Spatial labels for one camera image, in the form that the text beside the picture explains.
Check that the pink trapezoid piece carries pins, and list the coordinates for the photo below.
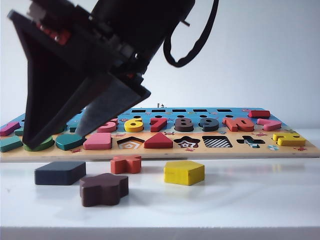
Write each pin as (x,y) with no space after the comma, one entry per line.
(97,141)

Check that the small red sign piece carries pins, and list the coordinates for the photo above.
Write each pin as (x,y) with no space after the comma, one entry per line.
(260,114)

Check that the green circle piece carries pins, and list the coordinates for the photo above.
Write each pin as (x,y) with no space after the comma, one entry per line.
(46,145)

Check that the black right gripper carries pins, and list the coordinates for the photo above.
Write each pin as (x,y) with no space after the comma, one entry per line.
(82,32)

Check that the red triangle piece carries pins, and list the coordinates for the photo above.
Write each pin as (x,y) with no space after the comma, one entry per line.
(158,142)

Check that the pink digit five piece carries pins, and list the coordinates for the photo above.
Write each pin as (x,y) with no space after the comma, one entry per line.
(107,128)

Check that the teal square piece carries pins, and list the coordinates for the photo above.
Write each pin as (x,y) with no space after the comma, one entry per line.
(10,143)

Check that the yellow sign piece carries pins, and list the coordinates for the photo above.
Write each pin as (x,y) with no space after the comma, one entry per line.
(290,140)

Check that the pink angle sign piece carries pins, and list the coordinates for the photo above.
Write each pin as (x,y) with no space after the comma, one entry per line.
(271,124)

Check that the orange red number ten piece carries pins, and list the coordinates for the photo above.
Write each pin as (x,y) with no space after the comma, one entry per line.
(231,125)

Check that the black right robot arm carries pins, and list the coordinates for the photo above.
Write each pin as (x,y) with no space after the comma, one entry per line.
(150,20)

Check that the brown star piece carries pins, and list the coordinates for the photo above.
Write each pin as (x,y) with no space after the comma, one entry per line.
(102,191)

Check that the red digit seven piece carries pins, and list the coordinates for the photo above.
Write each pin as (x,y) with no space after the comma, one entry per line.
(156,126)

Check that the yellow pentagon piece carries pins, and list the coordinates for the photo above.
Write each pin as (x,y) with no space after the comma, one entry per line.
(182,175)

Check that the dark blue digit nine piece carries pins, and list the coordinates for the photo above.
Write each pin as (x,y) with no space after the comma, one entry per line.
(211,129)

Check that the dark blue square block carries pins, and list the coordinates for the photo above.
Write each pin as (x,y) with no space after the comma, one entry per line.
(57,173)

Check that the yellow digit six piece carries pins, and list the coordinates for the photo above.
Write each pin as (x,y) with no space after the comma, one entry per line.
(133,129)

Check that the brown digit eight piece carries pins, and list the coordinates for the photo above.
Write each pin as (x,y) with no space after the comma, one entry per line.
(178,128)

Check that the wooden number shape puzzle board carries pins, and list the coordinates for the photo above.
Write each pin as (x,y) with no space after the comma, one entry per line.
(162,152)

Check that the teal heart piece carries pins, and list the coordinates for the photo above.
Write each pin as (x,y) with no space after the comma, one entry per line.
(70,143)

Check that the orange cross piece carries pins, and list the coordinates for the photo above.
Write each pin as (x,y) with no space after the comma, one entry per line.
(125,165)

